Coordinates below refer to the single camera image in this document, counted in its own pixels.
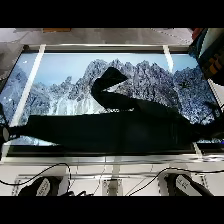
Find silver frame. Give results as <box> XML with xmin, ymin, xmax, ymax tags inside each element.
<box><xmin>0</xmin><ymin>145</ymin><xmax>224</xmax><ymax>197</ymax></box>

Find dark jeans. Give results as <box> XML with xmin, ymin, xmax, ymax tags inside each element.
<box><xmin>14</xmin><ymin>66</ymin><xmax>217</xmax><ymax>152</ymax></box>

